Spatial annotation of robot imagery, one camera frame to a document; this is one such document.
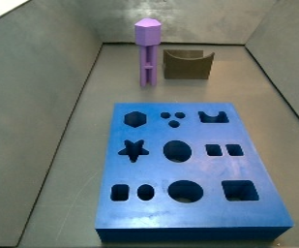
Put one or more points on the blue shape sorting board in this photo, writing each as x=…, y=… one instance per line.
x=185, y=178

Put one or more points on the purple three prong peg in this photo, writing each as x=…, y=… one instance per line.
x=147, y=39

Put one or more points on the dark curved holder stand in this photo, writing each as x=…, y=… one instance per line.
x=186, y=64

